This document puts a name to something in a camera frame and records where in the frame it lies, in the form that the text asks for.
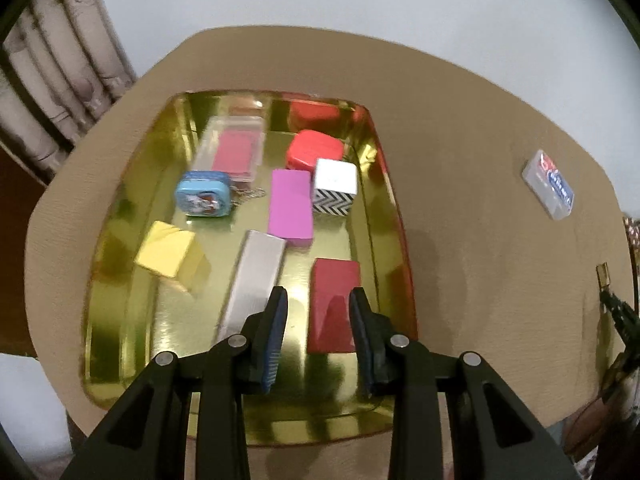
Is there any clear plastic box blue label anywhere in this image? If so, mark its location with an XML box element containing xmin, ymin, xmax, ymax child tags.
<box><xmin>521</xmin><ymin>148</ymin><xmax>576</xmax><ymax>221</ymax></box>

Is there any clear case with red insert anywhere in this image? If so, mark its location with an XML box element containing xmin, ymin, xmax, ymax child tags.
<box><xmin>189</xmin><ymin>115</ymin><xmax>266</xmax><ymax>183</ymax></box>

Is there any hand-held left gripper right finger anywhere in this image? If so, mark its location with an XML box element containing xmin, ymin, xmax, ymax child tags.
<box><xmin>348</xmin><ymin>287</ymin><xmax>581</xmax><ymax>480</ymax></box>

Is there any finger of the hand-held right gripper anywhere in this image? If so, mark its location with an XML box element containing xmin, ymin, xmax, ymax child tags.
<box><xmin>599</xmin><ymin>287</ymin><xmax>640</xmax><ymax>341</ymax></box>

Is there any small blue tin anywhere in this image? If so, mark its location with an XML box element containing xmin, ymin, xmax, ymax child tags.
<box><xmin>175</xmin><ymin>170</ymin><xmax>232</xmax><ymax>218</ymax></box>

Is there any brown starred pouch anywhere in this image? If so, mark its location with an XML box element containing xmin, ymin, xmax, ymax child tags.
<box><xmin>622</xmin><ymin>215</ymin><xmax>640</xmax><ymax>261</ymax></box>

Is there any pink rectangular box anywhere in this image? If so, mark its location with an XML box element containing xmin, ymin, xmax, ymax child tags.
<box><xmin>267</xmin><ymin>169</ymin><xmax>315</xmax><ymax>248</ymax></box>

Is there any red tin box gold inside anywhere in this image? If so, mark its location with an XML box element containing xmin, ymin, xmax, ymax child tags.
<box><xmin>80</xmin><ymin>90</ymin><xmax>420</xmax><ymax>448</ymax></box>

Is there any red rectangular box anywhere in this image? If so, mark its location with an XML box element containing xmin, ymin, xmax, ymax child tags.
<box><xmin>306</xmin><ymin>258</ymin><xmax>362</xmax><ymax>355</ymax></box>

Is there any yellow box with striped side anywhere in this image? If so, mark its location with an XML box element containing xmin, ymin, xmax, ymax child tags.
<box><xmin>134</xmin><ymin>220</ymin><xmax>211</xmax><ymax>293</ymax></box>

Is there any beige patterned curtain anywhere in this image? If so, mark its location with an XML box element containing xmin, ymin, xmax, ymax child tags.
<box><xmin>0</xmin><ymin>0</ymin><xmax>138</xmax><ymax>188</ymax></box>

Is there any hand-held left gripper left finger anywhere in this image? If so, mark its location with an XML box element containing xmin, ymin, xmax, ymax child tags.
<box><xmin>60</xmin><ymin>286</ymin><xmax>289</xmax><ymax>480</ymax></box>

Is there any white cube with chevron band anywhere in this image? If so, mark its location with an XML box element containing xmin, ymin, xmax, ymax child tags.
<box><xmin>312</xmin><ymin>158</ymin><xmax>359</xmax><ymax>217</ymax></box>

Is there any silver rectangular box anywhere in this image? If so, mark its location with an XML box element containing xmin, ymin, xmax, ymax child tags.
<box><xmin>217</xmin><ymin>230</ymin><xmax>287</xmax><ymax>343</ymax></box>

